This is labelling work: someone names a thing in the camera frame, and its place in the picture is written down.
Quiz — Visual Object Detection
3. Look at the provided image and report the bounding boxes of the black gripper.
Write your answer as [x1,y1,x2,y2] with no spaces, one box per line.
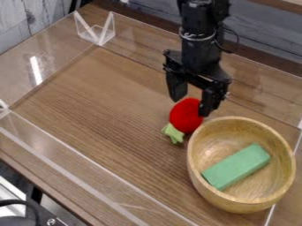
[164,30,233,117]

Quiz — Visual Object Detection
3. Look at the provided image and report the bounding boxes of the red plush strawberry toy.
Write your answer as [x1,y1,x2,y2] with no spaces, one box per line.
[162,98,205,144]

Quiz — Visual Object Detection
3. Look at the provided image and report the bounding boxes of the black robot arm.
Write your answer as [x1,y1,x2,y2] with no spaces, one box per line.
[164,0,233,117]

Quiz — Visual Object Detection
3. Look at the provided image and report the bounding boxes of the clear acrylic rear panel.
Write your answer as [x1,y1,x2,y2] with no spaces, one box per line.
[105,13,302,126]

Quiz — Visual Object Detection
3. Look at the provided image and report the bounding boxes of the clear acrylic panel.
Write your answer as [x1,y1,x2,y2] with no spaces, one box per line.
[105,13,302,126]
[0,100,197,226]

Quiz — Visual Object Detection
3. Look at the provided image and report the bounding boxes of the wooden bowl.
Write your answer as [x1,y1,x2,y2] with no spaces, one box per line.
[188,117,297,214]

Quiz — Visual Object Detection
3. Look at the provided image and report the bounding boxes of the green rectangular block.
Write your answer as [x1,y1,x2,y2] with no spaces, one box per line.
[201,143,272,191]

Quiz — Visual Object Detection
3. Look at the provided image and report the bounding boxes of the clear acrylic front panel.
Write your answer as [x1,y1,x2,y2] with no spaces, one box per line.
[0,100,197,226]

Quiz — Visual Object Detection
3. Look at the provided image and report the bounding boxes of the clear acrylic corner bracket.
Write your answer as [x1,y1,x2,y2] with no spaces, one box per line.
[74,11,117,46]

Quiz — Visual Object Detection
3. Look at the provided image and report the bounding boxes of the black metal table bracket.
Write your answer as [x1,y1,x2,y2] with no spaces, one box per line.
[26,185,69,226]

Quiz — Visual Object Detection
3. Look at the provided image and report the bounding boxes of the black cable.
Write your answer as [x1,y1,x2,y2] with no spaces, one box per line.
[0,198,41,226]

